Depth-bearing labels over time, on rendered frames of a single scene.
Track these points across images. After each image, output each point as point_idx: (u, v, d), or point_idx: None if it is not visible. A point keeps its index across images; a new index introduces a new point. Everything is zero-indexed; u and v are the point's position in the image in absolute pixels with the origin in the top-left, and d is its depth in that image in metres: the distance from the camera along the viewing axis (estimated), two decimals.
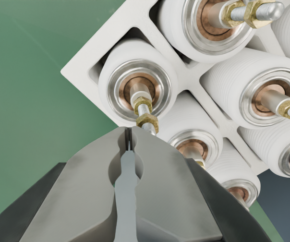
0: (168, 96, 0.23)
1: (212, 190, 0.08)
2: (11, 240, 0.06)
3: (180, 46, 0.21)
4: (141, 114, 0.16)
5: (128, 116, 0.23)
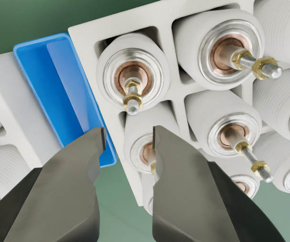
0: None
1: (233, 197, 0.07)
2: None
3: (259, 183, 0.34)
4: None
5: None
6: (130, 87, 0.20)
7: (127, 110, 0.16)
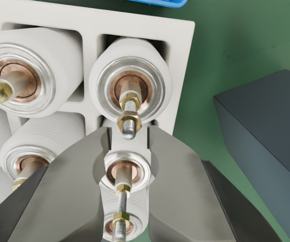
0: None
1: (228, 195, 0.07)
2: None
3: None
4: None
5: None
6: (126, 102, 0.18)
7: (123, 135, 0.13)
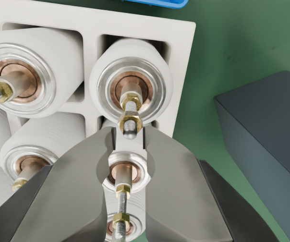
0: None
1: (224, 194, 0.07)
2: None
3: None
4: None
5: None
6: None
7: (133, 139, 0.14)
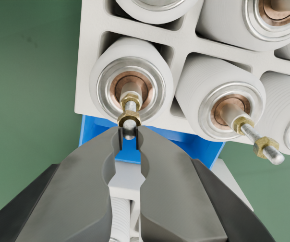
0: None
1: (218, 192, 0.08)
2: None
3: None
4: None
5: None
6: (136, 105, 0.18)
7: (132, 130, 0.13)
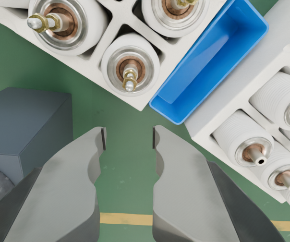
0: None
1: (233, 197, 0.07)
2: None
3: None
4: None
5: None
6: None
7: (132, 86, 0.23)
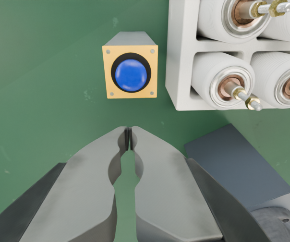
0: None
1: (212, 190, 0.08)
2: (11, 240, 0.06)
3: None
4: None
5: None
6: None
7: None
